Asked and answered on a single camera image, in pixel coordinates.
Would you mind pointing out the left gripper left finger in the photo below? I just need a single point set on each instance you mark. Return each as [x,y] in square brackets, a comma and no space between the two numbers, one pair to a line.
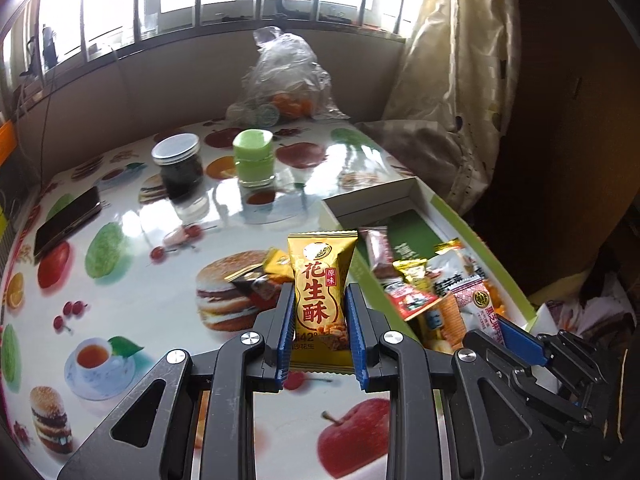
[188,403]

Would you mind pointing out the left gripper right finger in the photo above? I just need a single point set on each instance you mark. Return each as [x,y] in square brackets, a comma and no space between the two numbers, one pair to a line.
[451,415]

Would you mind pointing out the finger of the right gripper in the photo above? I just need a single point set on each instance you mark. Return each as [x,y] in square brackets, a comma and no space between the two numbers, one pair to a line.
[548,406]
[527,347]

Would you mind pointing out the red white small snack packet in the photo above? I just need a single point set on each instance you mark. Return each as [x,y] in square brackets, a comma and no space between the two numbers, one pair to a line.
[408,300]

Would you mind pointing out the gold peanut crisp candy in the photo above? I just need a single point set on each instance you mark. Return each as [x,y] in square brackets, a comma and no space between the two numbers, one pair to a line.
[277,265]
[320,263]

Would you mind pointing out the white orange konjac snack packet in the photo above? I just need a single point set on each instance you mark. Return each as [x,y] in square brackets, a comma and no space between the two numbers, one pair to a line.
[447,271]

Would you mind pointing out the gold rice bar snack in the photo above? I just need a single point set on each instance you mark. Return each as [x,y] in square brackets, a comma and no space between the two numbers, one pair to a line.
[414,272]

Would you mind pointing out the white red sesame nougat candy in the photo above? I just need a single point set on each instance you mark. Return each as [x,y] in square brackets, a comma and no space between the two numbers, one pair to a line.
[379,252]

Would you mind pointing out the red black snack packet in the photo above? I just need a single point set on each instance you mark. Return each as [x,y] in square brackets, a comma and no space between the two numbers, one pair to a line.
[257,285]

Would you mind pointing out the beige patterned curtain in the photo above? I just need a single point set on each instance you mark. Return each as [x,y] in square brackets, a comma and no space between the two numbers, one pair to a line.
[452,97]

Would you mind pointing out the black smartphone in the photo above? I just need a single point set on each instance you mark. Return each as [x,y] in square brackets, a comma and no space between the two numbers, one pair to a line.
[67,221]

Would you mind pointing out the green glass jar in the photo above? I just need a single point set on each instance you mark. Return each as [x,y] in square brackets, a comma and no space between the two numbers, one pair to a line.
[253,157]

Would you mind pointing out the dark jar white lid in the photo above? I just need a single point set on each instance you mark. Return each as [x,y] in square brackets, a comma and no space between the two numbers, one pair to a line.
[179,160]

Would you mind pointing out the clear plastic bag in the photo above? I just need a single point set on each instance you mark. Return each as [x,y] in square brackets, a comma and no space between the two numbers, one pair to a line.
[286,84]

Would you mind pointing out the orange storage box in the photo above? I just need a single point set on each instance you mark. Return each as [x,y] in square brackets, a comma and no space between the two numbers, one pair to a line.
[8,142]

